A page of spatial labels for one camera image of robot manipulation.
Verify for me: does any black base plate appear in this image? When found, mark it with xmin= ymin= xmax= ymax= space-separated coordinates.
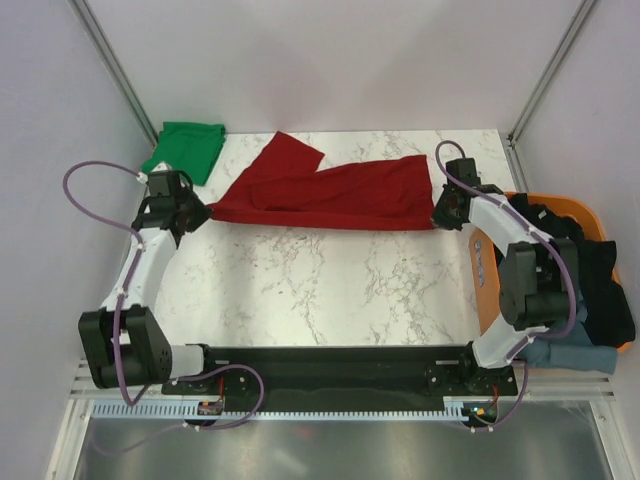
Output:
xmin=162 ymin=345 xmax=518 ymax=412

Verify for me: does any right aluminium frame post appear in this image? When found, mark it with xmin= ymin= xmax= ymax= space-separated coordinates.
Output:
xmin=505 ymin=0 xmax=600 ymax=146

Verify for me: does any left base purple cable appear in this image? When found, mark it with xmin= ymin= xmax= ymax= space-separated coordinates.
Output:
xmin=89 ymin=364 xmax=266 ymax=455

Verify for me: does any blue-grey shirt in basket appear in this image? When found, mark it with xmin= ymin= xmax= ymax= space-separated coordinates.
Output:
xmin=519 ymin=294 xmax=618 ymax=375

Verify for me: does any folded green t-shirt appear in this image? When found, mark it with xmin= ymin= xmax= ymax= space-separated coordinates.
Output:
xmin=141 ymin=121 xmax=226 ymax=186

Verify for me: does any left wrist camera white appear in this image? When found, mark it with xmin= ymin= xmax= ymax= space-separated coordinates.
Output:
xmin=137 ymin=161 xmax=172 ymax=184

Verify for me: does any aluminium frame post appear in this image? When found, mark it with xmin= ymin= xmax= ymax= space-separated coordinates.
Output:
xmin=69 ymin=0 xmax=158 ymax=146
xmin=505 ymin=0 xmax=600 ymax=146

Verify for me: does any orange laundry basket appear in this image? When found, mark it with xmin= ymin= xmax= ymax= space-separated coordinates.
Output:
xmin=465 ymin=192 xmax=636 ymax=368

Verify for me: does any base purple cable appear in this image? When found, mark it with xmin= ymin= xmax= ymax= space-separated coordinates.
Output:
xmin=459 ymin=359 xmax=531 ymax=435
xmin=89 ymin=364 xmax=266 ymax=455

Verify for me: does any black t-shirt in basket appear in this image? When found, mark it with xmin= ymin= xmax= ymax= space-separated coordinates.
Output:
xmin=508 ymin=193 xmax=636 ymax=351

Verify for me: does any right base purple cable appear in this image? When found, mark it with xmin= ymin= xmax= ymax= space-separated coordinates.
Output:
xmin=459 ymin=359 xmax=531 ymax=435

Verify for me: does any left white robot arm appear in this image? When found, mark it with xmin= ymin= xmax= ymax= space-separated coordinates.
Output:
xmin=78 ymin=170 xmax=220 ymax=404

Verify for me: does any red t-shirt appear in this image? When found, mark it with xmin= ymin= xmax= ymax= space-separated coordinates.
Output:
xmin=209 ymin=132 xmax=434 ymax=231

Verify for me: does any left aluminium frame post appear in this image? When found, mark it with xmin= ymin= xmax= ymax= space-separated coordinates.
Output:
xmin=69 ymin=0 xmax=158 ymax=146

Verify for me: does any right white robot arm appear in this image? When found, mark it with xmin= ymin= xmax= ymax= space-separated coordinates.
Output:
xmin=432 ymin=156 xmax=578 ymax=394

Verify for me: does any white slotted cable duct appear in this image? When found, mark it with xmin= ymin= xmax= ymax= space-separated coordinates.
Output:
xmin=91 ymin=397 xmax=497 ymax=422

